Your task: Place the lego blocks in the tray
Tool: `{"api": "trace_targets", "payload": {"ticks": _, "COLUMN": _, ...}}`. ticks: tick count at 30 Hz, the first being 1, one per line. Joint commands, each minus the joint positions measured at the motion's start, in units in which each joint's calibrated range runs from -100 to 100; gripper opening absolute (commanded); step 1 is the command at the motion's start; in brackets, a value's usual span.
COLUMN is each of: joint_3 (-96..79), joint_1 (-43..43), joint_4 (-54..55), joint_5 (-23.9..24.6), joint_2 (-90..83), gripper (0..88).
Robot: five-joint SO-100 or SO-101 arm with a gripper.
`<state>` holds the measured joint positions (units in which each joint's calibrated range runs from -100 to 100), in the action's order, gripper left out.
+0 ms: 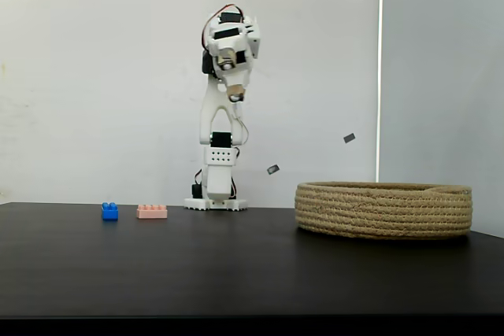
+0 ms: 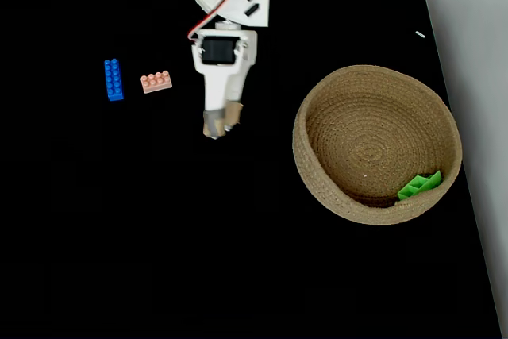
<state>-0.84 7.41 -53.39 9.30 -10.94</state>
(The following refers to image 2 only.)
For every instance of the blue lego block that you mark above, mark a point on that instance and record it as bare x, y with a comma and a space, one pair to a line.
114, 80

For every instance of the pink lego block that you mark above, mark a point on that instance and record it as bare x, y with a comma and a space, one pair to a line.
156, 82

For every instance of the small white scrap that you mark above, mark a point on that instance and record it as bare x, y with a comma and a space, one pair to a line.
420, 34

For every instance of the green lego block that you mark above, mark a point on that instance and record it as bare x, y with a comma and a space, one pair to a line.
420, 186

